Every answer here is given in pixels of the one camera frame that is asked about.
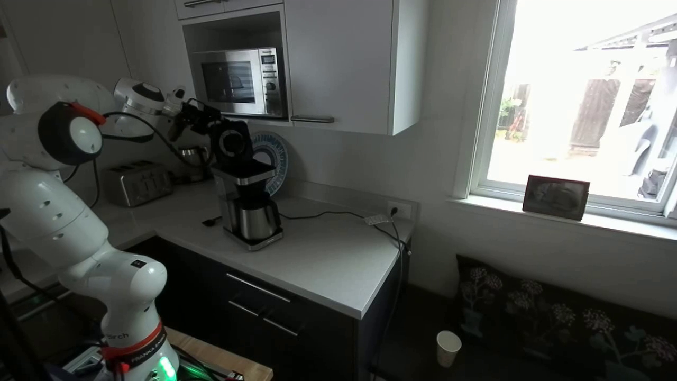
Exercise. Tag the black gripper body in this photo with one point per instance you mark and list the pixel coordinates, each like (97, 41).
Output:
(229, 139)

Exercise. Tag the floral dark cushion bench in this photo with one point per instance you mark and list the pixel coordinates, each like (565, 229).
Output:
(580, 334)

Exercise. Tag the dark base cabinet drawers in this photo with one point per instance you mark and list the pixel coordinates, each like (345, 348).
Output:
(297, 337)

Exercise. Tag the white paper cup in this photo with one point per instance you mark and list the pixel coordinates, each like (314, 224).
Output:
(446, 348)

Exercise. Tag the dark picture frame on sill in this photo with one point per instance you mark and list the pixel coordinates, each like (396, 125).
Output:
(554, 196)

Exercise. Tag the silver toaster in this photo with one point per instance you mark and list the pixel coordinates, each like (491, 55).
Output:
(136, 183)

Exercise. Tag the white wall socket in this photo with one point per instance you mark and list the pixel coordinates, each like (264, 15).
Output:
(398, 209)

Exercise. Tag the black steel coffee maker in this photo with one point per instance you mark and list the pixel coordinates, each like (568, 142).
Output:
(248, 212)

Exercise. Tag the window with white frame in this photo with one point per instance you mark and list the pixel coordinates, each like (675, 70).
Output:
(583, 90)

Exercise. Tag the silver microwave oven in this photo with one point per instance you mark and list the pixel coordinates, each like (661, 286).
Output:
(239, 80)

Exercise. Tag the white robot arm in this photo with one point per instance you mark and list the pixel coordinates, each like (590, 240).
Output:
(61, 120)

